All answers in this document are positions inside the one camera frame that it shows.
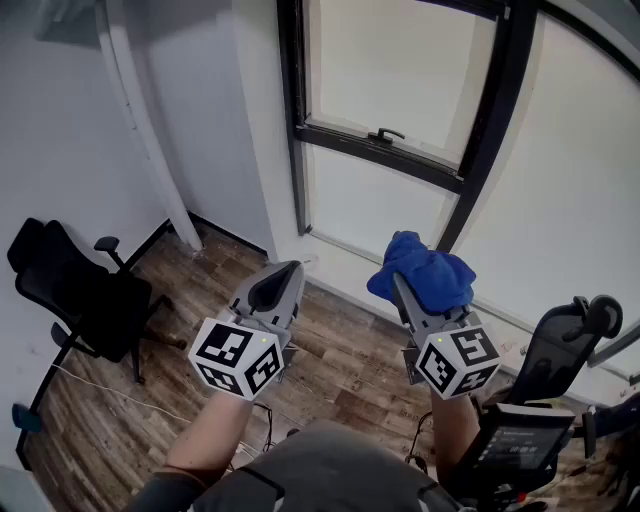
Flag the person's right forearm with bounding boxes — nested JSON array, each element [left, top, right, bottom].
[[429, 384, 481, 486]]

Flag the black office chair with headrest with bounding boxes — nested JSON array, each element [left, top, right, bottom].
[[499, 294, 625, 406]]

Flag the blue cleaning cloth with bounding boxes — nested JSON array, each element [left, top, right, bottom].
[[366, 230, 477, 315]]

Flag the white vertical pipe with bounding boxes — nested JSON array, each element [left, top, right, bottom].
[[97, 0, 204, 251]]

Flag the black monitor mount rig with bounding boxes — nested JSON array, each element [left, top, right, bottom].
[[464, 474, 551, 512]]

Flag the black mesh office chair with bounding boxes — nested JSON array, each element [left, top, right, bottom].
[[6, 217, 189, 385]]

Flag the person's left forearm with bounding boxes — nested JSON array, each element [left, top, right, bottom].
[[162, 387, 254, 489]]

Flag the black window handle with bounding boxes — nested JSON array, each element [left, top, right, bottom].
[[367, 127, 406, 146]]

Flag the black chest monitor screen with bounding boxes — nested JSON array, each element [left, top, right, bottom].
[[452, 402, 576, 496]]

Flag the person's grey shirt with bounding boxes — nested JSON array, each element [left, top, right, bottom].
[[124, 419, 461, 512]]

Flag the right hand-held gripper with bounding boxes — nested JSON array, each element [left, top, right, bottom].
[[392, 272, 501, 401]]

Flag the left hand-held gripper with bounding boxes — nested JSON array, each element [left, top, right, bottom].
[[188, 259, 306, 401]]

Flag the white floor cable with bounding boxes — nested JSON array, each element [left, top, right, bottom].
[[49, 362, 196, 426]]

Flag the small teal plastic item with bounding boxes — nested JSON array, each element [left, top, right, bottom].
[[12, 403, 44, 434]]

